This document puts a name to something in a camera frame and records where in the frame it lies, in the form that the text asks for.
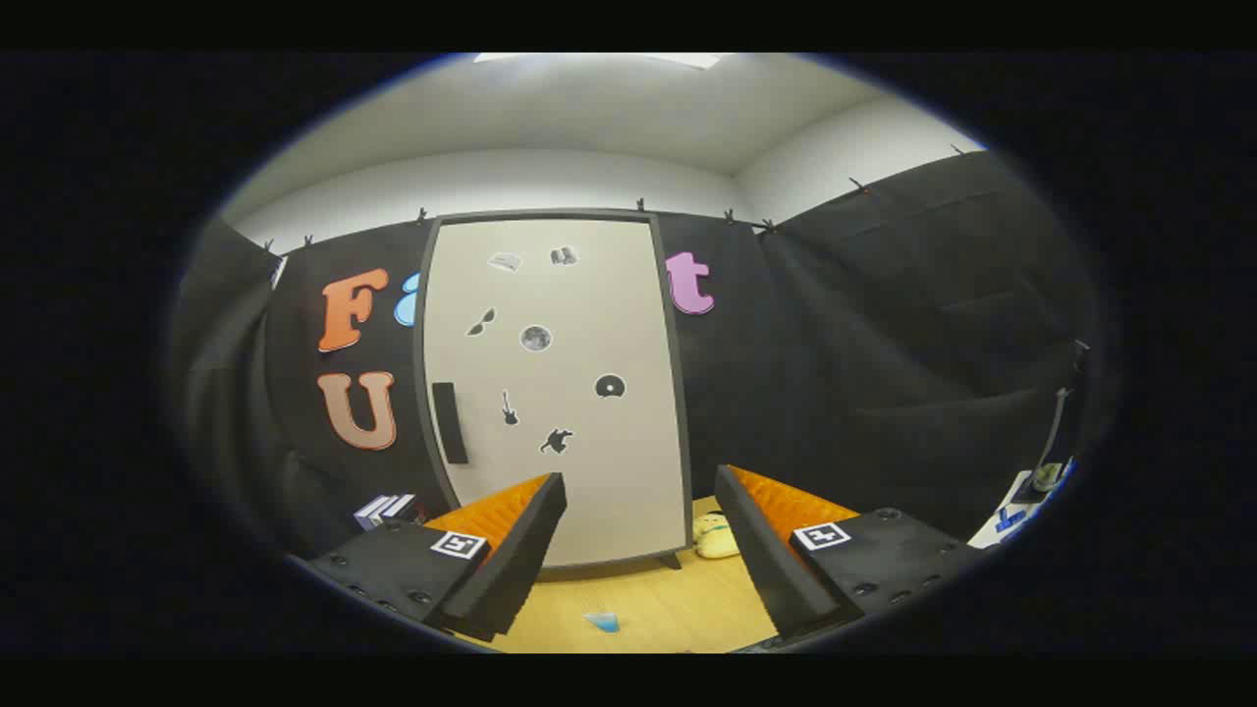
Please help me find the black door handle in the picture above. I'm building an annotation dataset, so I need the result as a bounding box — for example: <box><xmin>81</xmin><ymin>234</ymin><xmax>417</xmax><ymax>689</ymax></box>
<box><xmin>432</xmin><ymin>382</ymin><xmax>469</xmax><ymax>464</ymax></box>

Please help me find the yellow plush toy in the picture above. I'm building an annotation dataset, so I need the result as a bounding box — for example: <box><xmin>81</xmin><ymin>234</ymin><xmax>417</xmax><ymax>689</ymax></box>
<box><xmin>692</xmin><ymin>512</ymin><xmax>739</xmax><ymax>560</ymax></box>

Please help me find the grey cabinet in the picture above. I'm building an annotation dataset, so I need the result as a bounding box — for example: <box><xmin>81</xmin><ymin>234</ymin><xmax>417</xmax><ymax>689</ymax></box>
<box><xmin>412</xmin><ymin>208</ymin><xmax>694</xmax><ymax>571</ymax></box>

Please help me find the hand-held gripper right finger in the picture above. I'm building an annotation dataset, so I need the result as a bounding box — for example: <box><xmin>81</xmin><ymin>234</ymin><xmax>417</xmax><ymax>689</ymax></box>
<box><xmin>713</xmin><ymin>463</ymin><xmax>986</xmax><ymax>646</ymax></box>

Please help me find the black stand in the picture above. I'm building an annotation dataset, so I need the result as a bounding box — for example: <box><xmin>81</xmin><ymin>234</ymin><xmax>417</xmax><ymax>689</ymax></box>
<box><xmin>1011</xmin><ymin>339</ymin><xmax>1093</xmax><ymax>505</ymax></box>

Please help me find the black backdrop cloth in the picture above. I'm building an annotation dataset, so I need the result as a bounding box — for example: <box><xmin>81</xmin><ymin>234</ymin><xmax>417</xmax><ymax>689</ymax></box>
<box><xmin>167</xmin><ymin>147</ymin><xmax>1106</xmax><ymax>580</ymax></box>

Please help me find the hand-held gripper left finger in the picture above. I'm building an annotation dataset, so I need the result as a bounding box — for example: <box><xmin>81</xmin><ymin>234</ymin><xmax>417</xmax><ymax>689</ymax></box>
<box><xmin>306</xmin><ymin>471</ymin><xmax>571</xmax><ymax>644</ymax></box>

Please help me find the ceiling light panel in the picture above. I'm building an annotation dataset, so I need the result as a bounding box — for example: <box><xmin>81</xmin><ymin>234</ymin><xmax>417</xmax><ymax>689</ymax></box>
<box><xmin>473</xmin><ymin>52</ymin><xmax>723</xmax><ymax>70</ymax></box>

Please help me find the white side table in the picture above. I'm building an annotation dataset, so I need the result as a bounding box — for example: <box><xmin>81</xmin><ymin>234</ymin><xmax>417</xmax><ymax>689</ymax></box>
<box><xmin>967</xmin><ymin>460</ymin><xmax>1076</xmax><ymax>549</ymax></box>

